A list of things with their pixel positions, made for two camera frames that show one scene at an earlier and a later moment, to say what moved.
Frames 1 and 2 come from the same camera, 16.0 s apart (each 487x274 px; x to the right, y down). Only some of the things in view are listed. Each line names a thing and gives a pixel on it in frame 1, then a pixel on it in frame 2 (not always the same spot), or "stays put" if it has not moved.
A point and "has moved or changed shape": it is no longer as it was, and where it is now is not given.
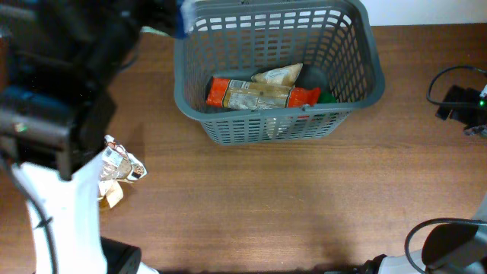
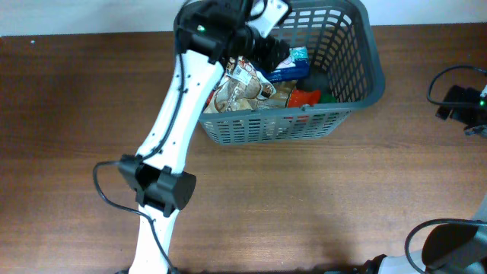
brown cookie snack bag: [117, 165] to [243, 88]
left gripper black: [170, 23] to [272, 52]
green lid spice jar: [326, 97] stays put
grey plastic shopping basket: [332, 39] stays put
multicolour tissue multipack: [186, 11] has moved or changed shape
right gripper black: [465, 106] stays put
